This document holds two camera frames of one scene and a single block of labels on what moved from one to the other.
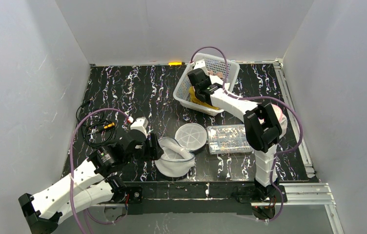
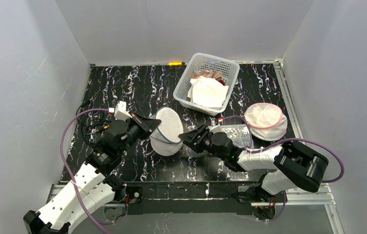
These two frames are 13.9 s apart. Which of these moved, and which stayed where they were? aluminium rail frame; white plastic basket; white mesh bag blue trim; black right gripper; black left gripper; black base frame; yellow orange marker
Moved: black right gripper; white mesh bag blue trim; black left gripper
Stayed: yellow orange marker; aluminium rail frame; white plastic basket; black base frame
